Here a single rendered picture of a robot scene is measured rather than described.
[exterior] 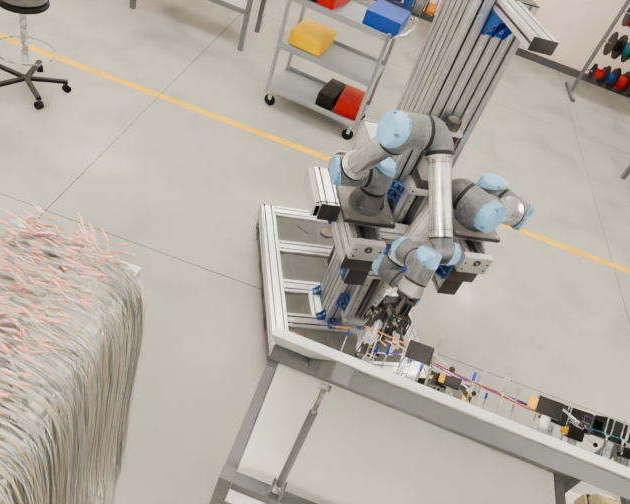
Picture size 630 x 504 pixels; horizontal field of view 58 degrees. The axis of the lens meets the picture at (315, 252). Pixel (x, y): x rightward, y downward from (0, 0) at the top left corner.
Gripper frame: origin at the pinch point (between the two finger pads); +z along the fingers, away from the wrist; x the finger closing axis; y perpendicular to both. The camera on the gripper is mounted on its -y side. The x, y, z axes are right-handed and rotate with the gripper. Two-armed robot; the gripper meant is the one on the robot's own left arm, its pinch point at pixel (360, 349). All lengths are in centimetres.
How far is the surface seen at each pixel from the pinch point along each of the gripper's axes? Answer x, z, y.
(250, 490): 17, 54, 26
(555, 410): 69, -9, 32
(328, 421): 1.3, 25.2, -13.0
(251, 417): -13.0, 41.4, 3.9
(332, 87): -259, -196, -125
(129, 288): -11, 35, 82
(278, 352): -24.9, 18.7, 0.4
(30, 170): -269, 29, -6
